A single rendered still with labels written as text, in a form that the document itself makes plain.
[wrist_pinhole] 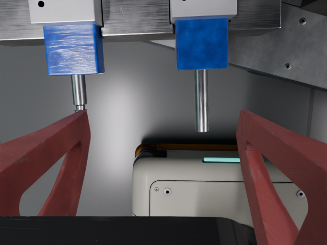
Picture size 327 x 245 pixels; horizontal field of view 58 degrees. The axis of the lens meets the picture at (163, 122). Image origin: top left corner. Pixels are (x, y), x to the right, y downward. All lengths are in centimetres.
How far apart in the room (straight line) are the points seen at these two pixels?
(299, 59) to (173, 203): 67
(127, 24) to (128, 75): 86
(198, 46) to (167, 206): 73
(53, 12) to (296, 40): 24
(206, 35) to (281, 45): 11
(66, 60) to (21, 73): 98
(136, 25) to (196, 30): 5
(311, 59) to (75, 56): 24
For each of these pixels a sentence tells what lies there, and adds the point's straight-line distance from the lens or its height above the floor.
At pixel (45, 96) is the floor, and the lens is 121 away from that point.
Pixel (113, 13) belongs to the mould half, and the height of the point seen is 86.
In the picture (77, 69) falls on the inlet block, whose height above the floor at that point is 87.
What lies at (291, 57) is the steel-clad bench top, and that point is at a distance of 34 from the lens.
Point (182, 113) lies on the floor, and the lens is 113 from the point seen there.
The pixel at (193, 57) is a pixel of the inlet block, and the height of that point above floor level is 87.
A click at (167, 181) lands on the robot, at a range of 90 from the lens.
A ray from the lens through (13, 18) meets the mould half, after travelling 29.
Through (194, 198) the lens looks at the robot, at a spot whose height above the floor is 28.
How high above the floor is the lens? 112
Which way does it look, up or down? 80 degrees down
